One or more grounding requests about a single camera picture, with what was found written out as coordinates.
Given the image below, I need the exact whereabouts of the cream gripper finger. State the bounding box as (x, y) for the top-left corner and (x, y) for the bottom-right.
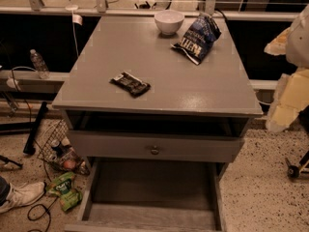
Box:
(266, 68), (309, 132)
(264, 28), (290, 56)

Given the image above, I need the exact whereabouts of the dark rxbar chocolate wrapper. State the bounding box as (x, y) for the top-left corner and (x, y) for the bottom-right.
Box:
(110, 72), (151, 98)

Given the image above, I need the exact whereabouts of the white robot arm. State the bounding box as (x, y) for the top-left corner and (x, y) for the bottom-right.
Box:
(264, 5), (309, 132)

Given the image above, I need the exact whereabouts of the grey wooden drawer cabinet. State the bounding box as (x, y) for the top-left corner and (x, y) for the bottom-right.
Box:
(51, 14), (265, 232)

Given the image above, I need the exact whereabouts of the round metal drawer knob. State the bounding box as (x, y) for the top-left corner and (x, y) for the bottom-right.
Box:
(151, 145), (159, 155)

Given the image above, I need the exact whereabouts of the grey middle drawer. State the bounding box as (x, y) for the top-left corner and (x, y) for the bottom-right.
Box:
(69, 112), (249, 162)

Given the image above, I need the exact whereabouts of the grey drawer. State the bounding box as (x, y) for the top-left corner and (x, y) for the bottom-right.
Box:
(69, 112), (249, 162)
(65, 159), (227, 232)

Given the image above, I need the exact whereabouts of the grey bottom drawer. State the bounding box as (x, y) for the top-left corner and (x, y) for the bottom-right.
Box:
(65, 159), (227, 232)

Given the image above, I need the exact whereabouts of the black caster wheel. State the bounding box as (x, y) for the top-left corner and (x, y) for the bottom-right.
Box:
(285, 151), (309, 179)

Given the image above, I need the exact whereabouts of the blue kettle chips bag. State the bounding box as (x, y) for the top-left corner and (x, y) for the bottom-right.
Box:
(171, 14), (221, 65)

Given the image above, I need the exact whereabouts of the white ceramic bowl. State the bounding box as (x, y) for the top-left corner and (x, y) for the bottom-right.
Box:
(154, 10), (184, 35)

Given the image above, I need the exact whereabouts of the clear plastic water bottle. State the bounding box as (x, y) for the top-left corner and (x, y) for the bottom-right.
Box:
(30, 49), (49, 79)

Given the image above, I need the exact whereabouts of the green snack bag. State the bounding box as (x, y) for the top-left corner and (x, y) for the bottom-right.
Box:
(45, 171), (82, 212)

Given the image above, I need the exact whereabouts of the black stand leg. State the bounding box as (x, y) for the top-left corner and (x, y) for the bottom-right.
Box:
(0, 101), (48, 155)

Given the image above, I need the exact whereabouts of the white sneaker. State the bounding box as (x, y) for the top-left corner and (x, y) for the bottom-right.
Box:
(0, 181), (45, 214)

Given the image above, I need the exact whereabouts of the white cable with tag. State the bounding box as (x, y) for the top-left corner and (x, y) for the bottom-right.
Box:
(59, 0), (84, 58)

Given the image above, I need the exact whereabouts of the wire basket with cans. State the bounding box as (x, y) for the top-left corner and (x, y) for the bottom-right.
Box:
(38, 120), (89, 175)

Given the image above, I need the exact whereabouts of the black cable on floor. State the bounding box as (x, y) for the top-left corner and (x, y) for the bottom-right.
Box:
(26, 196), (60, 232)

